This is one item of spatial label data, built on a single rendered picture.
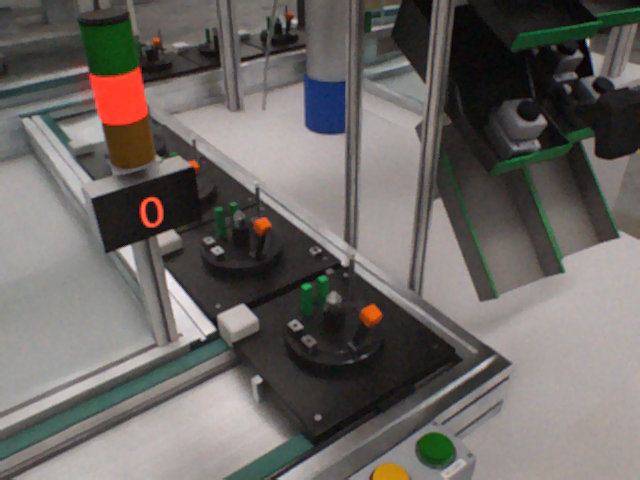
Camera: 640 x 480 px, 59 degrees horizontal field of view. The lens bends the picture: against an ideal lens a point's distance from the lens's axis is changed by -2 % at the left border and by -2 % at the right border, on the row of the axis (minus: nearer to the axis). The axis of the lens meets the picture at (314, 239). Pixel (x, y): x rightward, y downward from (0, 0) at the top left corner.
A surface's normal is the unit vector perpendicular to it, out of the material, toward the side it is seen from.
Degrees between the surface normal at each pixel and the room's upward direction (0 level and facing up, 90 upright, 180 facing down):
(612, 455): 0
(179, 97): 90
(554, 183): 45
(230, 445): 0
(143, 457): 0
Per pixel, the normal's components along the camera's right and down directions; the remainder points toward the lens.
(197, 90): 0.58, 0.45
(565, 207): 0.29, -0.22
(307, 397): -0.02, -0.82
